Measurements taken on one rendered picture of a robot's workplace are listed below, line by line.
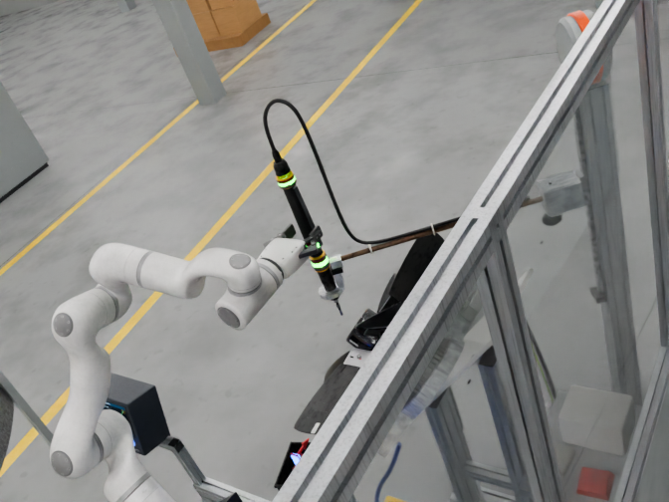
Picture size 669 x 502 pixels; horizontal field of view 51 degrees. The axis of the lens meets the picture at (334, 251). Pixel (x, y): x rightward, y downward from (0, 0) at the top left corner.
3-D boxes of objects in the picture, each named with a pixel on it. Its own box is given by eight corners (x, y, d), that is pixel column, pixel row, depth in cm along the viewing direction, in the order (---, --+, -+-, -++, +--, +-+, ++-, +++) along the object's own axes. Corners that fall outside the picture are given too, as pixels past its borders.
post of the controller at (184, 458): (206, 478, 225) (179, 439, 215) (200, 486, 224) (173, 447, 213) (199, 476, 227) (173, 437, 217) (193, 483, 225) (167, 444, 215)
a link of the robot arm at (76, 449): (118, 459, 192) (78, 493, 177) (83, 446, 196) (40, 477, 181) (124, 292, 177) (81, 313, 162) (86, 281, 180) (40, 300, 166)
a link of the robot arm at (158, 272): (146, 221, 161) (265, 250, 152) (162, 270, 172) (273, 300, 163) (124, 246, 155) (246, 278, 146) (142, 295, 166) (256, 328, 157)
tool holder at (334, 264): (350, 277, 187) (339, 248, 182) (352, 293, 182) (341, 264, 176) (319, 287, 189) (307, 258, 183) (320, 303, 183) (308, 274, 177)
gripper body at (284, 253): (257, 283, 168) (282, 254, 175) (290, 288, 162) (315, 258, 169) (245, 259, 164) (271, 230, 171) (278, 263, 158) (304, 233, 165)
